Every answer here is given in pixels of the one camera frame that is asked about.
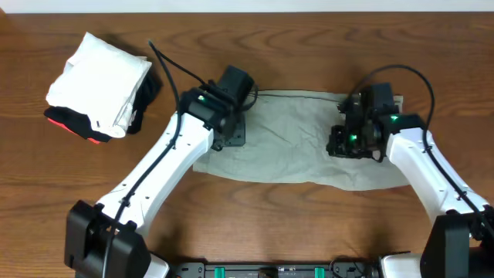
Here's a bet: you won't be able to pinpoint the khaki grey shorts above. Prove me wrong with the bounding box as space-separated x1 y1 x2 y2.
193 90 408 191

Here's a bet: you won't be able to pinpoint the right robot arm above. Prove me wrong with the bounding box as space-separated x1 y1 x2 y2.
327 94 493 277

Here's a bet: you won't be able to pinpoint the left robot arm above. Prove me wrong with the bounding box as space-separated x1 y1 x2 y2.
64 88 251 278

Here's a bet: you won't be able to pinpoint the white folded garment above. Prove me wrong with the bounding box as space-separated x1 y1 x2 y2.
46 32 151 138

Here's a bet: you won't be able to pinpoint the black folded garment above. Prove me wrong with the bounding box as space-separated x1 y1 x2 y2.
43 73 162 143

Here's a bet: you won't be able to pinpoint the red folded garment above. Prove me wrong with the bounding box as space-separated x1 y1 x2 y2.
47 118 101 144

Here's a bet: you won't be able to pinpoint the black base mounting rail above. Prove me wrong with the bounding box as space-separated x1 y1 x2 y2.
167 260 384 278

